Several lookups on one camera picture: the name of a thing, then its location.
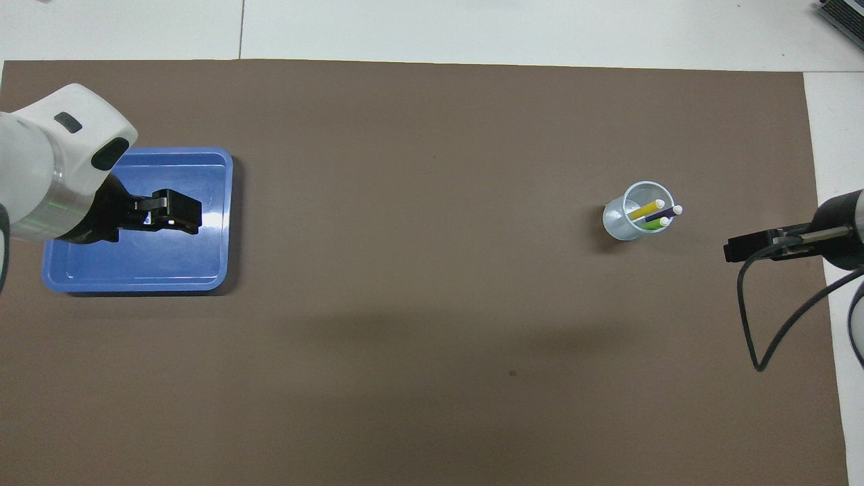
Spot grey ribbed device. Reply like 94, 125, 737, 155
817, 0, 864, 41

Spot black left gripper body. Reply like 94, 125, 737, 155
67, 175, 157, 245

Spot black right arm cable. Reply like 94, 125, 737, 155
737, 240, 864, 372

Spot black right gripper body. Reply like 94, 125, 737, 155
776, 191, 862, 271

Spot brown table mat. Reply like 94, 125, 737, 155
0, 59, 850, 486

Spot blue plastic tray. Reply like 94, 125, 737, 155
42, 147, 234, 293

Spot translucent plastic cup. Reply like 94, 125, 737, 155
602, 181, 676, 242

